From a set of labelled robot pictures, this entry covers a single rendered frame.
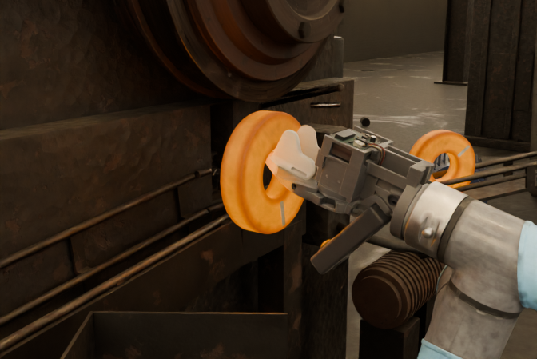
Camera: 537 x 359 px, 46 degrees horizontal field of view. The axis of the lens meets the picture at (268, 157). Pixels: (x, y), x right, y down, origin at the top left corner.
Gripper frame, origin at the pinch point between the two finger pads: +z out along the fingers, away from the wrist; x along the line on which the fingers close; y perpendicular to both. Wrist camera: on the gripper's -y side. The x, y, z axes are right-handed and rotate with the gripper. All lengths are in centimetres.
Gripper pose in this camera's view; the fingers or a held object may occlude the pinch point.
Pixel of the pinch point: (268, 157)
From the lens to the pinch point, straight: 78.4
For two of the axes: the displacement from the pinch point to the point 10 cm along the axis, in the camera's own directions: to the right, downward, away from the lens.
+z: -7.8, -3.8, 4.9
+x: -5.9, 1.9, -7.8
